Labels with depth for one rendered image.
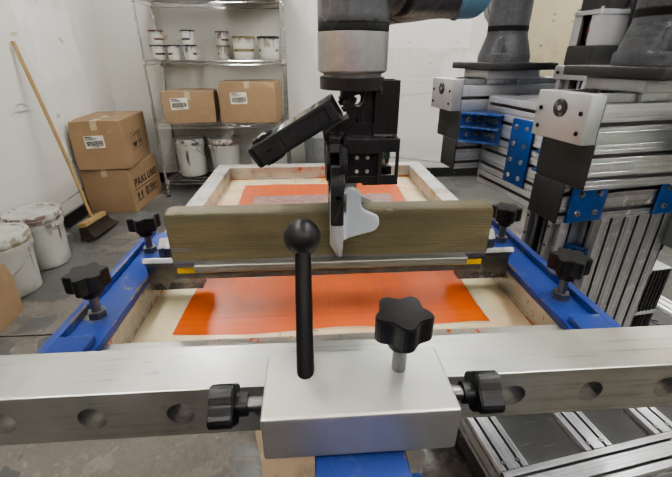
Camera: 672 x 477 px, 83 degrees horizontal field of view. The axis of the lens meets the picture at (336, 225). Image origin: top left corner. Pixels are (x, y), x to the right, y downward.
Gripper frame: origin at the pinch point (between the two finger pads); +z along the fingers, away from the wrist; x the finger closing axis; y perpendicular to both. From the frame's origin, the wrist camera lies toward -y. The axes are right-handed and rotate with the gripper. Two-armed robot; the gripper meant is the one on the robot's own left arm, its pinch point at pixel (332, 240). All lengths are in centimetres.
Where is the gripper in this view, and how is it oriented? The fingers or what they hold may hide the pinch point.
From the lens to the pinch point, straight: 49.9
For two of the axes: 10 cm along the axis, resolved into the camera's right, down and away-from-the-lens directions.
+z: 0.0, 9.1, 4.1
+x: -0.7, -4.0, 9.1
